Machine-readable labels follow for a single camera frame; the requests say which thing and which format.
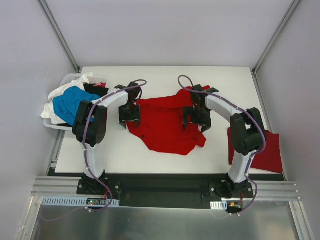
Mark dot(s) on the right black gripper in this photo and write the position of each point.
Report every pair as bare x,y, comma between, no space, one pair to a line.
197,119

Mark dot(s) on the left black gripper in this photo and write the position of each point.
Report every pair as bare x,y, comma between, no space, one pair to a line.
129,116

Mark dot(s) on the bright red t shirt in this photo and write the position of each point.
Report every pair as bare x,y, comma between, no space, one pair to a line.
161,125

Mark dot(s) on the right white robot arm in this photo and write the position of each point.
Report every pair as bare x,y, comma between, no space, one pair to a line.
248,135

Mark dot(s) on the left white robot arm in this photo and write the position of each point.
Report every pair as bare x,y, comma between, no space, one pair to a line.
90,127

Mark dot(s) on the pink garment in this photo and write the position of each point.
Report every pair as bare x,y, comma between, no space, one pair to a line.
100,84

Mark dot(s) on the blue t shirt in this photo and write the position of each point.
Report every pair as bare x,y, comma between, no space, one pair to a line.
66,105

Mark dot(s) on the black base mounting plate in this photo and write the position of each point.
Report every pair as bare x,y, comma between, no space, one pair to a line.
176,201

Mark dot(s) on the white plastic laundry basket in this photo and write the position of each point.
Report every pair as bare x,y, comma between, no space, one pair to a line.
50,119

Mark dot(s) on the white t shirt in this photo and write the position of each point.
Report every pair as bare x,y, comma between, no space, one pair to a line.
64,101

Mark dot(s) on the folded dark red t shirt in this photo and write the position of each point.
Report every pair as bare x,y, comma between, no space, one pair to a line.
270,159

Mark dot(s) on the right white cable duct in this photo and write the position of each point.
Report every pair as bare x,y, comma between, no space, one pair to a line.
219,205

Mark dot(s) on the white cable duct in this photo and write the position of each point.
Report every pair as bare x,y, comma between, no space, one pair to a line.
219,205
70,201

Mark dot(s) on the left white cable duct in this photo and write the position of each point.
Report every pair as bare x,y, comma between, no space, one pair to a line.
70,201

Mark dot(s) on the aluminium frame rail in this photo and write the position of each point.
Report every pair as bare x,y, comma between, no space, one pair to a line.
122,185

